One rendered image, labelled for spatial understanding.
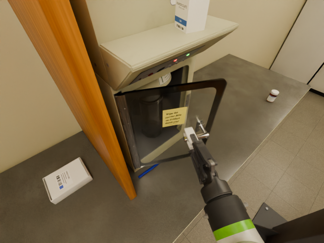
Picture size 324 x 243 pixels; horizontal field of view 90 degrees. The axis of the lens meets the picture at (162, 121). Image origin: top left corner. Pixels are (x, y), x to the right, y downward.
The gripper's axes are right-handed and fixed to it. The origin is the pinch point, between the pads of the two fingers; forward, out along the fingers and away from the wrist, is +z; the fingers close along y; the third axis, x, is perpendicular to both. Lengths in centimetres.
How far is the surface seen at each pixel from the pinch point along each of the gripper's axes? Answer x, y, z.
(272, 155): -130, -120, 34
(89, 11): 21.4, 36.4, 5.2
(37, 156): 67, -26, 25
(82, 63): 23.1, 32.7, -5.7
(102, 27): 20.1, 33.6, 5.9
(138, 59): 14.9, 31.0, -3.1
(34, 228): 60, -26, -7
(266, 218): -80, -119, -20
